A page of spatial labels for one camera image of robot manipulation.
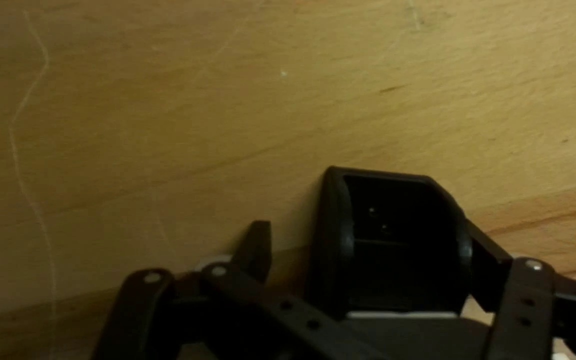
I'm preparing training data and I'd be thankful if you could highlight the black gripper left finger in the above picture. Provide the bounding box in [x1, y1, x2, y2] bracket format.
[93, 220, 387, 360]

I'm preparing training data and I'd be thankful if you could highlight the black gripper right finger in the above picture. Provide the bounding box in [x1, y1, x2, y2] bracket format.
[485, 257, 576, 360]

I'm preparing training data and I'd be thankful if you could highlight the black irregular plastic part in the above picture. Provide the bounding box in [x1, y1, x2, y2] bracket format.
[307, 168, 513, 318]

